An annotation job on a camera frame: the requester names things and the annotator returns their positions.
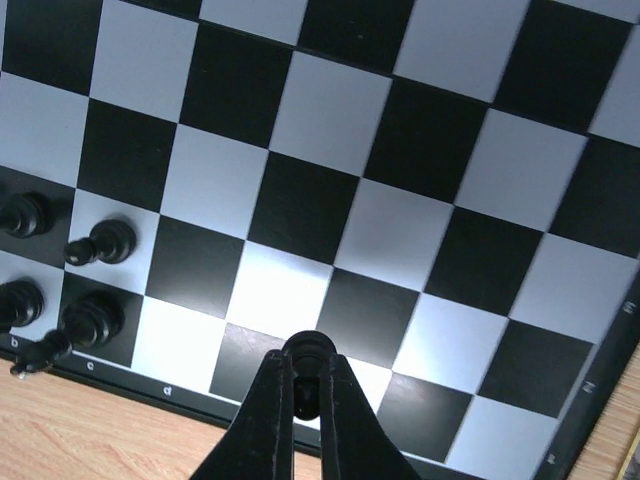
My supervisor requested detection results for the black bishop on board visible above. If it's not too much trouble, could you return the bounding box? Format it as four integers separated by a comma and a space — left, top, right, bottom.
10, 290, 126, 378

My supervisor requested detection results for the black chess piece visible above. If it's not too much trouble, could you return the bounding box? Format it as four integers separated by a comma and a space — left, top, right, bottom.
282, 330, 336, 421

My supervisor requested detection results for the black and grey chessboard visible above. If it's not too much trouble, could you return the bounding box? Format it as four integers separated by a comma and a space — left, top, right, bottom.
1, 1, 639, 479

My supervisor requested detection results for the black pawn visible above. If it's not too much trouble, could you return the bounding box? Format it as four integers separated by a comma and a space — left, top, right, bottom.
63, 219, 137, 266
1, 192, 55, 239

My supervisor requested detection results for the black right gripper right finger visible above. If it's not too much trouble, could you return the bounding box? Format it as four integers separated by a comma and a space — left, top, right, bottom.
319, 354, 419, 480

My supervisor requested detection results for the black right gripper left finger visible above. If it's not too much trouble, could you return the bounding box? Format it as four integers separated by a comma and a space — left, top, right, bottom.
192, 350, 294, 480

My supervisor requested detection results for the black knight on board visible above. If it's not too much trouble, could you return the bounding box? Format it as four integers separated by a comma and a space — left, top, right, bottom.
1, 279, 44, 333

